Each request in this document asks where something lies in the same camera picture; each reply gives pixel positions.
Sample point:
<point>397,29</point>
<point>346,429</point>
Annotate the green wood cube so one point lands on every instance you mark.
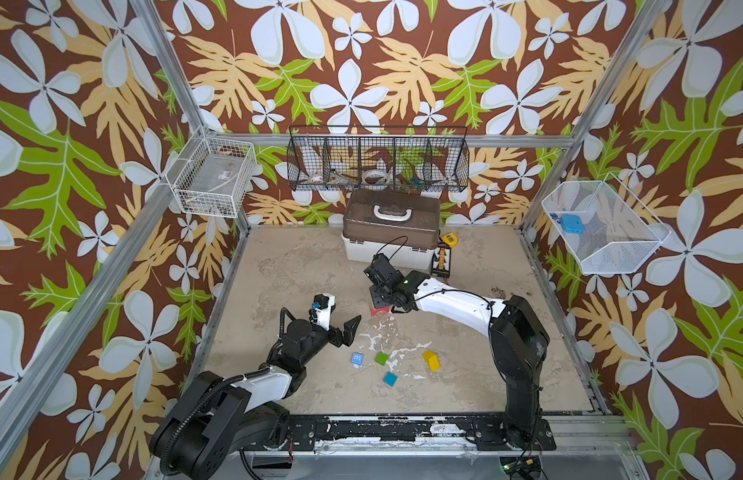
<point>381,358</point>

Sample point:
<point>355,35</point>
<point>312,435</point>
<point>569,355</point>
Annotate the red wood block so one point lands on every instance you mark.
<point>375,311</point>

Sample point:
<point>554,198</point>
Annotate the blue object in basket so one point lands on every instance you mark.
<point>571,224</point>

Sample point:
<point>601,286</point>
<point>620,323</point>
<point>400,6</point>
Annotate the blue letter cube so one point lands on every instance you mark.
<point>357,360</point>

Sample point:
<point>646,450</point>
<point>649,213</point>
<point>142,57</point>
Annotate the black battery pack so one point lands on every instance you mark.
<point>441,265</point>

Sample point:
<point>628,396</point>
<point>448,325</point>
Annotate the brown lid storage box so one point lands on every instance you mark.
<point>404,227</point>

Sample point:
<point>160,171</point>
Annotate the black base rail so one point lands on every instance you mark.
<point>484,431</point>

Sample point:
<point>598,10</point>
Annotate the yellow wood block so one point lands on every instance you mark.
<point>432,361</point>

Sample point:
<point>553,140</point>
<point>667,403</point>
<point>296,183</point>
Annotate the yellow connector plug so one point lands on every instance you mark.
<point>450,239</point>

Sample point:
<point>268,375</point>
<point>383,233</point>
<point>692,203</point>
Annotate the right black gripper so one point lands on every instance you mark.
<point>381,285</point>

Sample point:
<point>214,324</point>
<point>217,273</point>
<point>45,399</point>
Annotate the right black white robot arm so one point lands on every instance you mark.
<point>517,339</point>

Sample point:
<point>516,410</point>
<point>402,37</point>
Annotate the white wire basket left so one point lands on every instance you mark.
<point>211,175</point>

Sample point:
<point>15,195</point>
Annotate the black wire basket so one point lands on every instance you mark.
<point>410,159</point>

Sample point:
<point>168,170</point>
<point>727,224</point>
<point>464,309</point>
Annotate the teal wood cube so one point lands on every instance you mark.
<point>390,379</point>

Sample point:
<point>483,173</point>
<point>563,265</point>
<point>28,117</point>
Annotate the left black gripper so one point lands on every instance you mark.
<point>348,333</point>

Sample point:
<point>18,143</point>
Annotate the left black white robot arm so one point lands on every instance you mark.
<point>217,416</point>

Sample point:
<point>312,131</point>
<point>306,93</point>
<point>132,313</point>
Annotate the white wire basket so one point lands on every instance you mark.
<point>211,175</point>
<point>621,232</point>

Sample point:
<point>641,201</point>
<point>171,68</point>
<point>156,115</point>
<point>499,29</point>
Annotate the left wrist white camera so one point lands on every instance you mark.
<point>321,310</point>

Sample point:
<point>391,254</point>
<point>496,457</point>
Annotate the white wire basket right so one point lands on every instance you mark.
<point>621,232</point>

